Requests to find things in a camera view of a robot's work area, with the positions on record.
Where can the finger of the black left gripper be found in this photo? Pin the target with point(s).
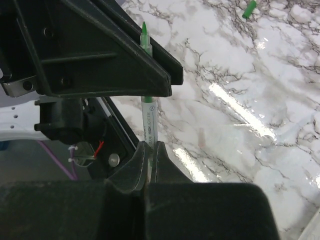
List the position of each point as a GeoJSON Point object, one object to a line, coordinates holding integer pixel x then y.
{"type": "Point", "coordinates": [78, 52]}
{"type": "Point", "coordinates": [115, 12]}

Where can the green pen cap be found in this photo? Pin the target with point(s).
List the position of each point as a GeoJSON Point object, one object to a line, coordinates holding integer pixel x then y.
{"type": "Point", "coordinates": [249, 9]}

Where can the leaf pattern glass tray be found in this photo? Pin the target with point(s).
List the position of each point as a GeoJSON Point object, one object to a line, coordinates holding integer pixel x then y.
{"type": "Point", "coordinates": [312, 230]}

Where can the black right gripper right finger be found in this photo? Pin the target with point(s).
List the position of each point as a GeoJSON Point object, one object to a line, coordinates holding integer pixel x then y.
{"type": "Point", "coordinates": [163, 170]}

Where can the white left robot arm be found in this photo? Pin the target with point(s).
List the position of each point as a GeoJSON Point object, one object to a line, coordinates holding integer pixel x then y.
{"type": "Point", "coordinates": [48, 117]}

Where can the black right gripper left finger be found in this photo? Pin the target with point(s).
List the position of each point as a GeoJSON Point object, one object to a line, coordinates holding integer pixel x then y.
{"type": "Point", "coordinates": [131, 177]}

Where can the black mounting base bar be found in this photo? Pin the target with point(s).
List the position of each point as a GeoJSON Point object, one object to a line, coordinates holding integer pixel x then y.
{"type": "Point", "coordinates": [119, 140]}

